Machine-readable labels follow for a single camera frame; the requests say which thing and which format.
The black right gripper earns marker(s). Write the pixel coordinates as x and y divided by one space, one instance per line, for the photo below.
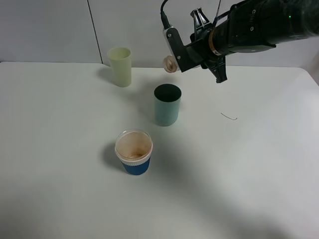
211 43

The clear bottle with pink label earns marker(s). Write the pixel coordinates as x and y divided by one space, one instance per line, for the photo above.
170 65

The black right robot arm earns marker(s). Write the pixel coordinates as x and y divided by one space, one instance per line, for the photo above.
254 26

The teal plastic cup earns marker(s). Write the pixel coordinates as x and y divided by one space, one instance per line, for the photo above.
167 103

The pale yellow plastic cup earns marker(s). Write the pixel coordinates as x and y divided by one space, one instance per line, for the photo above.
121 64

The blue sleeved paper cup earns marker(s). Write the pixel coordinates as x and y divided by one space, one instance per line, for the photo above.
134 147

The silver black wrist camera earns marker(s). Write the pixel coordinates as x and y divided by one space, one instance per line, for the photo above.
185 56

